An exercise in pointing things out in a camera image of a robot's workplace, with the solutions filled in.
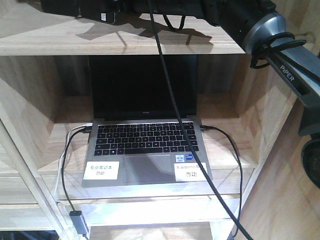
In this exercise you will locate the wooden desk shelf unit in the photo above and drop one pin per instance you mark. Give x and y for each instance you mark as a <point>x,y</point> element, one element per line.
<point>245,115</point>

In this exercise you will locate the grey laptop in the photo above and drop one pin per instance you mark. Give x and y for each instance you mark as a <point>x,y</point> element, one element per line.
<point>145,129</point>

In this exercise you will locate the black smartphone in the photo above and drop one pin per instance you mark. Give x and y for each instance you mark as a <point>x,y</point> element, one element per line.
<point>97,10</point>

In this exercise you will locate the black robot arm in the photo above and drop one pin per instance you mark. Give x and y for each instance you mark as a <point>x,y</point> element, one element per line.
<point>260,31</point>

